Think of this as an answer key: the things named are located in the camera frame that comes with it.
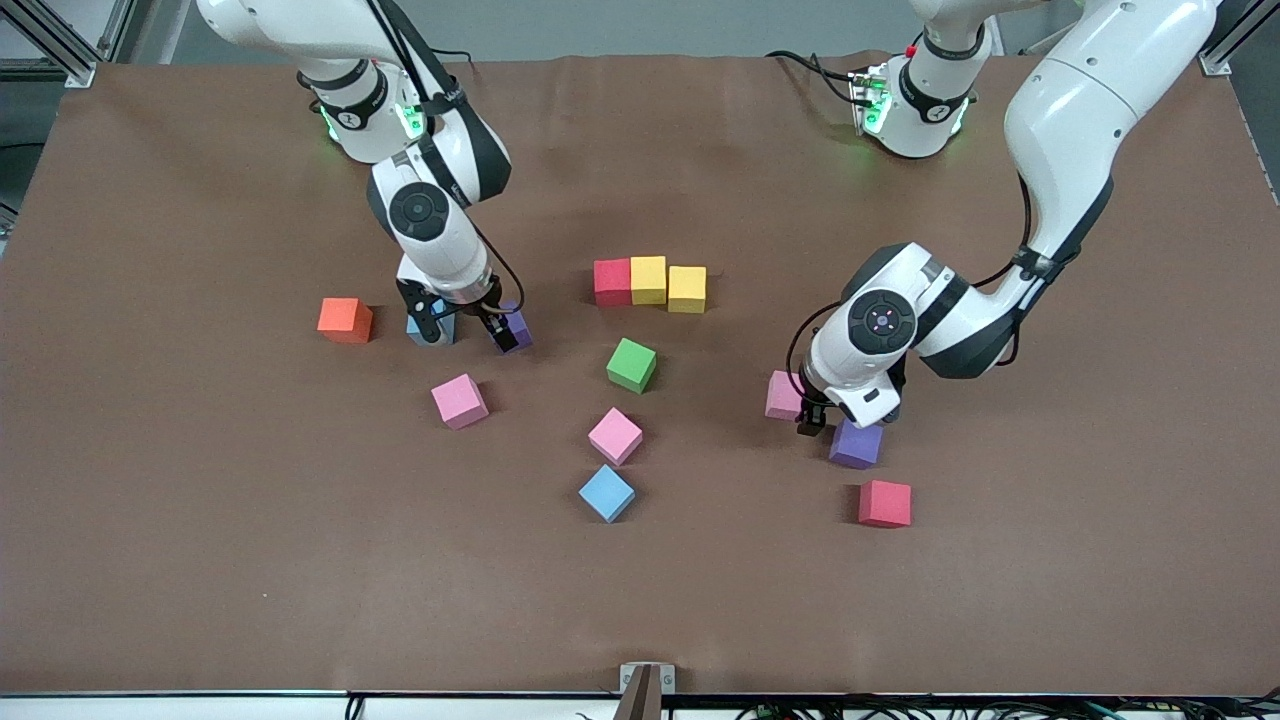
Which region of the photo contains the purple foam block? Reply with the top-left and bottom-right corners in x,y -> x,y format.
828,418 -> 885,470
497,300 -> 534,351

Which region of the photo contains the pink foam block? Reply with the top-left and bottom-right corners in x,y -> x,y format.
765,370 -> 813,423
587,407 -> 644,467
431,373 -> 491,431

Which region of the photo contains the red foam block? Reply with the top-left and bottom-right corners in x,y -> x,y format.
858,479 -> 913,529
594,258 -> 634,307

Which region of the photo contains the green foam block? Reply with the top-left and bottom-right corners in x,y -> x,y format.
606,337 -> 659,394

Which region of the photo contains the yellow foam block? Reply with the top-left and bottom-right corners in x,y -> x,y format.
667,265 -> 708,315
630,256 -> 669,306

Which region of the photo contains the blue foam block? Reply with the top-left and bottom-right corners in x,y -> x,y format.
578,464 -> 637,524
406,308 -> 459,348

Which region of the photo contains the orange foam block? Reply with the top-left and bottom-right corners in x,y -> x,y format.
317,297 -> 375,345

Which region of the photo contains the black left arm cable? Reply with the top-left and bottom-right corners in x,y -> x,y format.
786,170 -> 1061,403

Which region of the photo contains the black cable bundle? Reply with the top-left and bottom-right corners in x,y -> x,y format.
735,697 -> 1280,720

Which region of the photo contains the grey metal camera bracket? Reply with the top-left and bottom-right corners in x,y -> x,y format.
619,662 -> 677,720

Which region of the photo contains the black base cable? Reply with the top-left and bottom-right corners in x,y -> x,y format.
765,48 -> 863,107

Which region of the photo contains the aluminium frame profile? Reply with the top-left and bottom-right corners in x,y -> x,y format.
1200,0 -> 1280,77
0,0 -> 136,89

